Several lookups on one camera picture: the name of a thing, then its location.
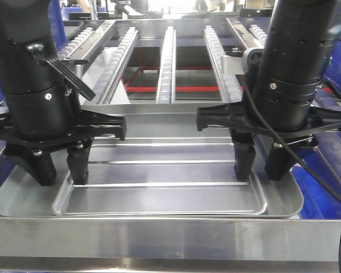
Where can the small silver ribbed tray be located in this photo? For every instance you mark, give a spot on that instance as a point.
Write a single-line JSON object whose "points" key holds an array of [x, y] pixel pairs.
{"points": [[162, 177]]}

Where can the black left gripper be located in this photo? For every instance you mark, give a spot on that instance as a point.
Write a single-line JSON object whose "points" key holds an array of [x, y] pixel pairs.
{"points": [[39, 164]]}

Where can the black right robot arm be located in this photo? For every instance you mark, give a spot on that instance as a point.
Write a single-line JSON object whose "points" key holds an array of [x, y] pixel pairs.
{"points": [[280, 88]]}

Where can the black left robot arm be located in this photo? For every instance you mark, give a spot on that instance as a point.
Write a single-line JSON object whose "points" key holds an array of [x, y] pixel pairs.
{"points": [[42, 95]]}

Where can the stacked blue crate right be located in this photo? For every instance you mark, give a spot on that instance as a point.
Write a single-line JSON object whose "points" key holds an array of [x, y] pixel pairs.
{"points": [[326, 161]]}

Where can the red white floor stand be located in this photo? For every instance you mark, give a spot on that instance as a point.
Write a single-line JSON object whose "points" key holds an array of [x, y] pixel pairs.
{"points": [[185, 69]]}

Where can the large silver base tray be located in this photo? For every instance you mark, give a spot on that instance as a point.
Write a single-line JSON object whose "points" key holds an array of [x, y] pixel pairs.
{"points": [[22, 196]]}

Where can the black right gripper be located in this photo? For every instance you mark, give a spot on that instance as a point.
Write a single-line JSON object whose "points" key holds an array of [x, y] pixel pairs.
{"points": [[233, 116]]}

